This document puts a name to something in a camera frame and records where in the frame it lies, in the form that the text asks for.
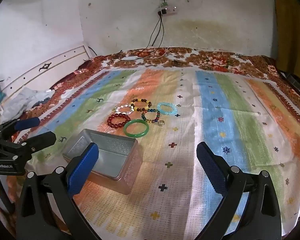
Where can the yellow curtain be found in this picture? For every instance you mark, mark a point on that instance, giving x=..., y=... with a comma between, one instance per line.
x=290, y=30

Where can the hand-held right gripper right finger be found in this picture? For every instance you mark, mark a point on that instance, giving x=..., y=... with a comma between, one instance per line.
x=210, y=167

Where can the green jade bangle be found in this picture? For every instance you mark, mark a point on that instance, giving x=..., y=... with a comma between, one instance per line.
x=127, y=132

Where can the grey crumpled cloth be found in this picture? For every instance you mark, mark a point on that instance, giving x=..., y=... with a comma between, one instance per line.
x=22, y=100

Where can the white flat device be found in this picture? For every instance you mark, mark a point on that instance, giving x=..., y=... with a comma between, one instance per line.
x=129, y=58

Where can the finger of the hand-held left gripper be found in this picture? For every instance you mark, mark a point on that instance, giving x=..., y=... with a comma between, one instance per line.
x=27, y=123
x=41, y=138

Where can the floral bedsheet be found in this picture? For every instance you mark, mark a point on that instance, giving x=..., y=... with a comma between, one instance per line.
x=215, y=60

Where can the silver metal tin box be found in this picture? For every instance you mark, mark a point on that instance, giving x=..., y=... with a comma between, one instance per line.
x=115, y=155

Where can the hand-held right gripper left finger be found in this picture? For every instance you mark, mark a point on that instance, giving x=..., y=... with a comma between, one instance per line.
x=83, y=170

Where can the striped patterned mat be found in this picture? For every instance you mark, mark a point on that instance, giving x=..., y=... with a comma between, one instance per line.
x=215, y=130

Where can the white headboard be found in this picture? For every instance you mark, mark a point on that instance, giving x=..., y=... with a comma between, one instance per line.
x=40, y=75

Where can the white power strip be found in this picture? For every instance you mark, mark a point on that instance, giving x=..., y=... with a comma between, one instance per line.
x=168, y=10

